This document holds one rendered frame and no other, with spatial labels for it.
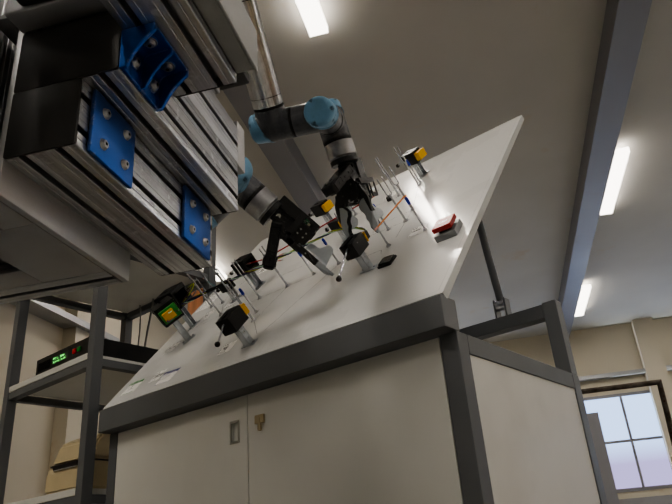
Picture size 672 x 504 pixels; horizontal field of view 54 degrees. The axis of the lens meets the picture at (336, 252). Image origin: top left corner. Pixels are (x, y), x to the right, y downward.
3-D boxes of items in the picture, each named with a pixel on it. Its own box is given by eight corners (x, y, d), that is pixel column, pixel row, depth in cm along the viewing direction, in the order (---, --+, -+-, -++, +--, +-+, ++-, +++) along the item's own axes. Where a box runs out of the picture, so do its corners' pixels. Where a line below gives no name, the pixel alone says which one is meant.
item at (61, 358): (89, 355, 207) (90, 334, 210) (33, 379, 227) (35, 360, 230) (174, 370, 230) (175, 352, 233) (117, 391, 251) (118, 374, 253)
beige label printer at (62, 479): (82, 489, 193) (88, 421, 201) (42, 497, 204) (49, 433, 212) (165, 492, 215) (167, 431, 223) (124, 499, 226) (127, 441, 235)
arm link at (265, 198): (243, 209, 150) (246, 211, 158) (258, 222, 150) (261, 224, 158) (264, 185, 150) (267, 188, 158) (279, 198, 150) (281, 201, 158)
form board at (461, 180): (106, 413, 194) (102, 409, 193) (264, 244, 274) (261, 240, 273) (447, 299, 127) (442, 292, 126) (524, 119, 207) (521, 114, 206)
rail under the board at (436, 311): (445, 325, 123) (440, 293, 125) (97, 433, 190) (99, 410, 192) (460, 331, 127) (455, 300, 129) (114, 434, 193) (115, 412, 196)
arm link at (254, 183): (203, 187, 154) (225, 167, 159) (238, 217, 154) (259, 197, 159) (211, 168, 148) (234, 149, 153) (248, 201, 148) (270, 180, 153)
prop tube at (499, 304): (505, 309, 183) (477, 207, 192) (496, 311, 185) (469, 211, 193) (510, 309, 186) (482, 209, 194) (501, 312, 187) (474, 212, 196)
